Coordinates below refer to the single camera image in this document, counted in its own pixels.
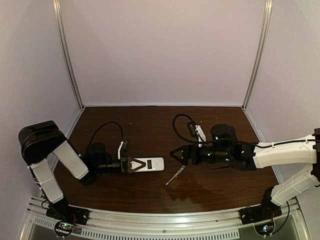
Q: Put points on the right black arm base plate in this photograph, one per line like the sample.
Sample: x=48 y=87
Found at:
x=259 y=213

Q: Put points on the right round circuit board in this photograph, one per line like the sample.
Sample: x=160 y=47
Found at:
x=264 y=229

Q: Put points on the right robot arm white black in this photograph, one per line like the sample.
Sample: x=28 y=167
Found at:
x=226 y=148

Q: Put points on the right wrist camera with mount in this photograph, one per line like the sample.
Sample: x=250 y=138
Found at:
x=197 y=132

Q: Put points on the white remote control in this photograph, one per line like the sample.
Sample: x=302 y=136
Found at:
x=154 y=164

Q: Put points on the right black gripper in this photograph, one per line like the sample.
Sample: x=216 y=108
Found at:
x=189 y=155

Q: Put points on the left aluminium corner post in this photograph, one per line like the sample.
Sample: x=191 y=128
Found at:
x=57 y=8

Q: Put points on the round circuit board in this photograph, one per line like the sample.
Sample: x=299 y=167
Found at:
x=264 y=229
x=63 y=229

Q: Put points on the aluminium corner post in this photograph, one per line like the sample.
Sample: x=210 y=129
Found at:
x=264 y=32
x=57 y=8

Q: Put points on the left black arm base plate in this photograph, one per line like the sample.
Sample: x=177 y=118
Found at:
x=69 y=214

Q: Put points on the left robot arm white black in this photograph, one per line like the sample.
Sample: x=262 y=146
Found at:
x=41 y=140

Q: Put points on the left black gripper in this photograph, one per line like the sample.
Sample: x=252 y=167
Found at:
x=123 y=165

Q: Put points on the left round circuit board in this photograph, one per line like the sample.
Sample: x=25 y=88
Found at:
x=63 y=229

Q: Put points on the front aluminium rail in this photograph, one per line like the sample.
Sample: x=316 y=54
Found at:
x=210 y=225

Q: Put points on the clear handle screwdriver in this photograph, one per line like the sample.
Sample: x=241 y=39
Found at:
x=176 y=175

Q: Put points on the right aluminium corner post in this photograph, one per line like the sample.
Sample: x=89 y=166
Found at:
x=264 y=32

